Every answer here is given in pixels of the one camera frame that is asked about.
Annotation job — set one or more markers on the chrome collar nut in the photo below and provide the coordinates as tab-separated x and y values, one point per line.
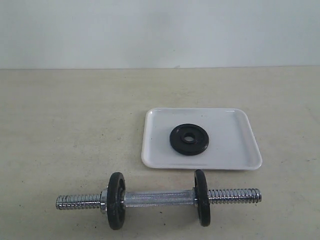
103	201

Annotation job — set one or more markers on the white rectangular plastic tray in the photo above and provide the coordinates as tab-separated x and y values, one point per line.
232	144

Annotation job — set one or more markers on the chrome threaded dumbbell bar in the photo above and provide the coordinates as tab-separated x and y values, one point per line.
140	199

